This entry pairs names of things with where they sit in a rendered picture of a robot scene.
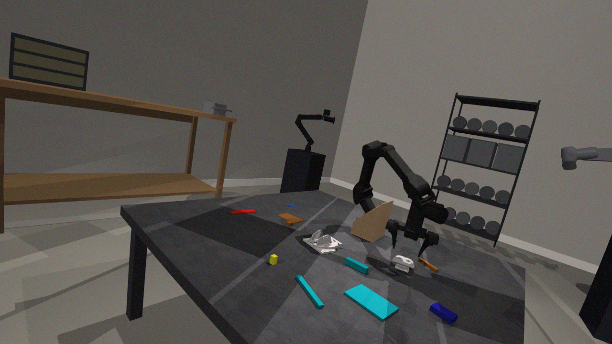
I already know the blue rectangular block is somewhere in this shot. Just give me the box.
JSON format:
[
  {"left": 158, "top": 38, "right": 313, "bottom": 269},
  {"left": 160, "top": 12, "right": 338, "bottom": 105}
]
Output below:
[{"left": 429, "top": 302, "right": 458, "bottom": 324}]

